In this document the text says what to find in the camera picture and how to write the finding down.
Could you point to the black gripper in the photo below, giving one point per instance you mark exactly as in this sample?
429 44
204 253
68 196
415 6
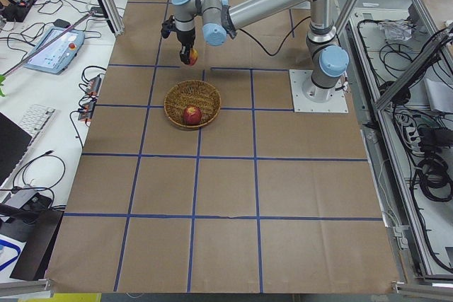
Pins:
185 37

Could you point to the yellow-red apple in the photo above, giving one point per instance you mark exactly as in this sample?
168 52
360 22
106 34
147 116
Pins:
193 56

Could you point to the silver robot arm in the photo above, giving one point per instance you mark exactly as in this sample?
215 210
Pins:
220 21

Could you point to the woven wicker basket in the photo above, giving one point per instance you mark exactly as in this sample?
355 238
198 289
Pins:
192 94

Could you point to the dark red apple in basket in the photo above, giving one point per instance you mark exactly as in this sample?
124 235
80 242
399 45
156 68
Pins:
192 115

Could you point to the teach pendant tablet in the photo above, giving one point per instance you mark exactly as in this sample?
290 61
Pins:
55 58

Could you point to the white keyboard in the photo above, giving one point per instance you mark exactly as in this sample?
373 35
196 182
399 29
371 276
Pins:
35 121

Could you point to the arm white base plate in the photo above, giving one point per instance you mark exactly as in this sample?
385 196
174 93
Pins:
306 97

